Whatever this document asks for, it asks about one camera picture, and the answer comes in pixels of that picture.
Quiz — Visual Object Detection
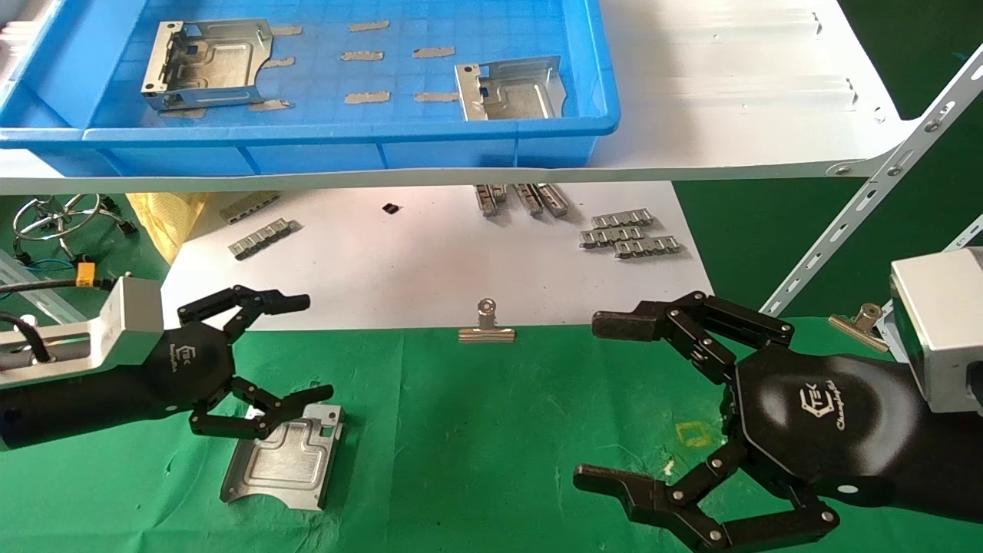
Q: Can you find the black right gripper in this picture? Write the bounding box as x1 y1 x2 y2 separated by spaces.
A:
573 292 927 552

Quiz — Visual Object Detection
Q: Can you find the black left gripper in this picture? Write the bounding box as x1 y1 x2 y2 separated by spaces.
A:
146 286 335 440

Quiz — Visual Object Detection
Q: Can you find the square sheet metal bracket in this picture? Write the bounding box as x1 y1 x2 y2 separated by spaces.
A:
141 19 275 112
455 55 568 122
220 405 346 512

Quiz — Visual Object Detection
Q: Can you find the white paper sheet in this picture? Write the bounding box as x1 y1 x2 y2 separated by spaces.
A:
140 182 724 333

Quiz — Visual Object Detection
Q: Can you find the green cloth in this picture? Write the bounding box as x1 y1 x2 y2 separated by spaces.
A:
0 317 983 553

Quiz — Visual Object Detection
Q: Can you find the silver binder clip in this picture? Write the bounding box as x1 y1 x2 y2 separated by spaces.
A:
828 303 892 354
458 298 516 343

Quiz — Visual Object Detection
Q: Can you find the yellow cloth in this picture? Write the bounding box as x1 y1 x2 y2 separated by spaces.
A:
125 192 208 266

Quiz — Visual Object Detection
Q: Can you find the chrome stool base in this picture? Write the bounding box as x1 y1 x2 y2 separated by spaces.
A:
12 194 139 270

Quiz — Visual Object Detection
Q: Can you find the blue plastic bin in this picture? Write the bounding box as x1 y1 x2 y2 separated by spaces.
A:
0 0 621 176

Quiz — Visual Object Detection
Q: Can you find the grey slotted metal strut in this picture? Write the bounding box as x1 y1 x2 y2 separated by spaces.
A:
0 250 84 323

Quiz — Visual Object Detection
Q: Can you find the white shelf board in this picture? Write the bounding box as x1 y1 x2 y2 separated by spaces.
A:
0 0 922 195

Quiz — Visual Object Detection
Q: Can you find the long slotted white metal strut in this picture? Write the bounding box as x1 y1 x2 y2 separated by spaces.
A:
756 45 983 318

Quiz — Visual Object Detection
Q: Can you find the short slotted white metal strut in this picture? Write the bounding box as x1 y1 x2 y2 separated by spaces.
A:
941 215 983 253

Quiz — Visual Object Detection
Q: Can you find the blue cable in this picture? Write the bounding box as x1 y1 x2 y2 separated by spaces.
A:
0 257 78 300

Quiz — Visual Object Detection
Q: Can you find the black cable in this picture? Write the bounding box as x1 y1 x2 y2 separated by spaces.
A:
0 311 55 363
0 276 117 300

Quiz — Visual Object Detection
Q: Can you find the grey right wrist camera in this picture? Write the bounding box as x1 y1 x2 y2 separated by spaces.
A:
889 247 983 416

